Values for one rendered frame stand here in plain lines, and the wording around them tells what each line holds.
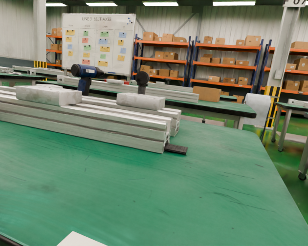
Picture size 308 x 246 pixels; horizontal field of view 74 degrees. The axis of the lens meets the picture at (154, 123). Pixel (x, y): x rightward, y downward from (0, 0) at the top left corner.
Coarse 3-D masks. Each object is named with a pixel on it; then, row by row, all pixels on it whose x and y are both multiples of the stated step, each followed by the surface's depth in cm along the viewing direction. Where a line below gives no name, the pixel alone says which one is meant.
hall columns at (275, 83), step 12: (36, 0) 739; (36, 12) 747; (288, 12) 494; (36, 24) 755; (288, 24) 498; (36, 36) 763; (288, 36) 502; (36, 48) 772; (276, 48) 511; (288, 48) 501; (36, 60) 781; (276, 60) 519; (276, 84) 528; (276, 96) 519; (276, 108) 524
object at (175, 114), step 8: (0, 88) 90; (8, 88) 89; (88, 96) 90; (96, 104) 78; (104, 104) 78; (112, 104) 77; (144, 112) 74; (152, 112) 73; (160, 112) 72; (168, 112) 72; (176, 112) 73; (176, 120) 72; (176, 128) 80
